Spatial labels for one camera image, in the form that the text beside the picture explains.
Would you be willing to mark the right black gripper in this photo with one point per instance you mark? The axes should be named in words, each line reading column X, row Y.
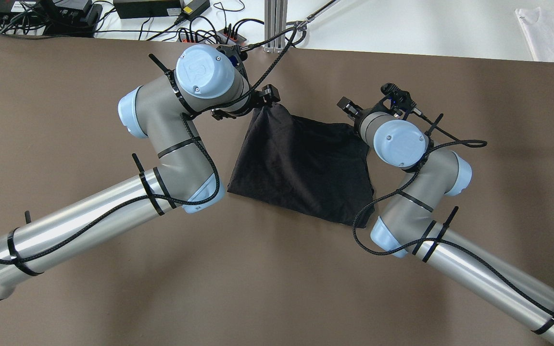
column 357, row 113

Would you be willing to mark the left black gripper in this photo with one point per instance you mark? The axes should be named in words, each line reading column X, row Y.
column 261, row 97

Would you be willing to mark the black printed t-shirt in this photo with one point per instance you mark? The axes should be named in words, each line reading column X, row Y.
column 304, row 165

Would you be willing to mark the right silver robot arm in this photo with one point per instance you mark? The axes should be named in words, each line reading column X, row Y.
column 406, row 226

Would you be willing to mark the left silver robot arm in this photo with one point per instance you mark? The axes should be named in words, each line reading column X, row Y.
column 205, row 78

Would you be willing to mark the red black power strip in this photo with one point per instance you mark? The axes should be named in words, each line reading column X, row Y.
column 208, row 37

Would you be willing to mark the black power adapter box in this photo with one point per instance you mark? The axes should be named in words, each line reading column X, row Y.
column 127, row 9

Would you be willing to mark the black electronics box left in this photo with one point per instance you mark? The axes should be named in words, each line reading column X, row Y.
column 51, row 18

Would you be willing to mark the aluminium frame post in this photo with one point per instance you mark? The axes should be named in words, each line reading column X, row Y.
column 275, row 18

